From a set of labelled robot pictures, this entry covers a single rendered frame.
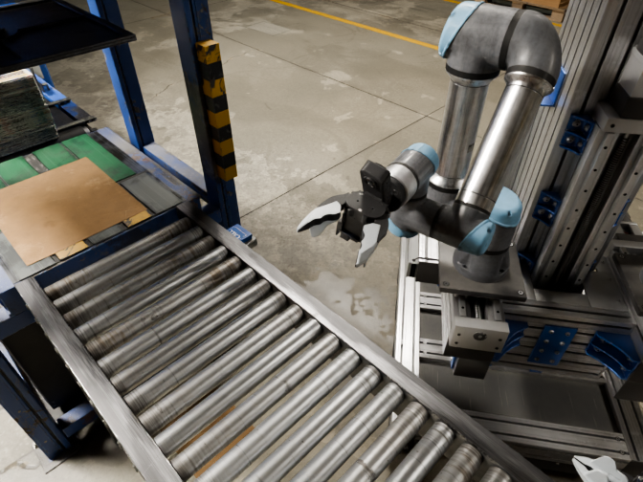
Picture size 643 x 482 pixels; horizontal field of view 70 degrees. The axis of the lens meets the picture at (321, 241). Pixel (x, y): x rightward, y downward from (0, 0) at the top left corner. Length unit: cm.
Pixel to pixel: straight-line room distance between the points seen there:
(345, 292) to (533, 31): 161
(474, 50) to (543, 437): 126
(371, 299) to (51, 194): 143
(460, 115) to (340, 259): 151
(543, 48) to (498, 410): 123
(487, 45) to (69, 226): 128
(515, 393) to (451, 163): 99
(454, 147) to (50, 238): 120
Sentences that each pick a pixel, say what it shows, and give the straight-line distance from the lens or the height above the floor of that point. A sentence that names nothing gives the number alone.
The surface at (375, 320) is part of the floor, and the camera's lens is 222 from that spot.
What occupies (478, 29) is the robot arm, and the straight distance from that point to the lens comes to 104.
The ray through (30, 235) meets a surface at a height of 80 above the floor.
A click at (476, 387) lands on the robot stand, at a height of 21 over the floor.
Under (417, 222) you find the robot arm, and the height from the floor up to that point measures 112.
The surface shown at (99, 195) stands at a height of 80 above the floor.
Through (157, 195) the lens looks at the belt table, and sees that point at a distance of 166.
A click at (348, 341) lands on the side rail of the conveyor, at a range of 114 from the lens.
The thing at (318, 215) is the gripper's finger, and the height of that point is 125.
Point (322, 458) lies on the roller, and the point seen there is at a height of 80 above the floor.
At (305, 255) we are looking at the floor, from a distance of 251.
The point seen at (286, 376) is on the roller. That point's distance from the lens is 109.
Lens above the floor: 172
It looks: 41 degrees down
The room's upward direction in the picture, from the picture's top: straight up
